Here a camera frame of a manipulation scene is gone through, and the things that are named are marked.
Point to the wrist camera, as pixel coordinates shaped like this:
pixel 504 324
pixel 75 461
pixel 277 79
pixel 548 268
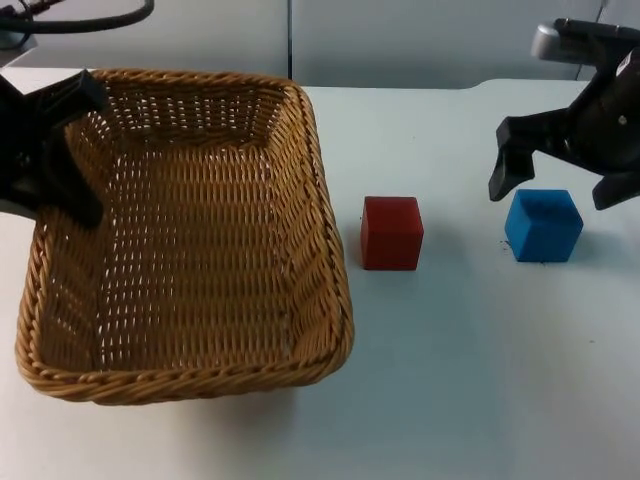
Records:
pixel 547 40

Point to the red cube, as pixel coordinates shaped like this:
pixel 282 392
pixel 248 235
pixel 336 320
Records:
pixel 392 235

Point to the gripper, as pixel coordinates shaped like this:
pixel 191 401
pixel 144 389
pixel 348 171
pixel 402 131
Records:
pixel 20 150
pixel 610 115

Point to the blue cube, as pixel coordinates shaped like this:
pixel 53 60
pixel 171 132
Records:
pixel 542 230

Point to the pale brown wicker basket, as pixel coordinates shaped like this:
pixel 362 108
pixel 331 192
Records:
pixel 210 260

